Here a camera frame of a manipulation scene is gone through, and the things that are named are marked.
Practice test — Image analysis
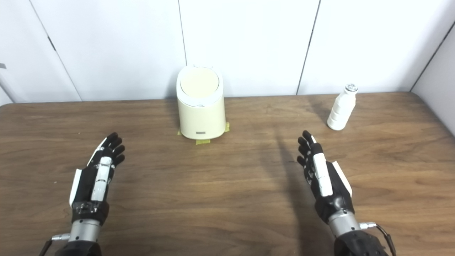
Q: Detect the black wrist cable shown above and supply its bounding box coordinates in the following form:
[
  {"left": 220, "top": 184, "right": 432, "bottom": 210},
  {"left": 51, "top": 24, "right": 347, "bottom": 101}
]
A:
[
  {"left": 360, "top": 222, "right": 397, "bottom": 256},
  {"left": 38, "top": 234, "right": 70, "bottom": 256}
]

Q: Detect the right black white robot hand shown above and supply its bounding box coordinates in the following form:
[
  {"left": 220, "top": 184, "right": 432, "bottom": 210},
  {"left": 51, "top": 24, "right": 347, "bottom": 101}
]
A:
[{"left": 297, "top": 130, "right": 355, "bottom": 224}]

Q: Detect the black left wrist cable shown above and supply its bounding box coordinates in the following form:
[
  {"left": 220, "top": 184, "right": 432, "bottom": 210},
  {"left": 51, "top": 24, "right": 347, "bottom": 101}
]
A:
[{"left": 38, "top": 234, "right": 70, "bottom": 256}]

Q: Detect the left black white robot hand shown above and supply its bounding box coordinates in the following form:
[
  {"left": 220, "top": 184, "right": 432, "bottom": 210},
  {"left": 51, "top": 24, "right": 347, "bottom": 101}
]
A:
[{"left": 69, "top": 132, "right": 126, "bottom": 226}]

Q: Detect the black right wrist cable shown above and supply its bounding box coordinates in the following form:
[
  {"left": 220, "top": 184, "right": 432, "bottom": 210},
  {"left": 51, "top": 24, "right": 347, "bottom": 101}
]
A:
[{"left": 360, "top": 222, "right": 397, "bottom": 256}]

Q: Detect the cream-colored lidded bin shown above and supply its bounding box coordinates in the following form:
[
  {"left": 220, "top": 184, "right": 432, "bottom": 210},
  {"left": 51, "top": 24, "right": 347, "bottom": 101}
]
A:
[{"left": 176, "top": 65, "right": 226, "bottom": 140}]

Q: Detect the small white plastic bottle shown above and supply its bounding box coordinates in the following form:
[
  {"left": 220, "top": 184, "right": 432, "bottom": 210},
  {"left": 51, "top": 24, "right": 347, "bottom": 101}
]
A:
[{"left": 327, "top": 84, "right": 358, "bottom": 131}]

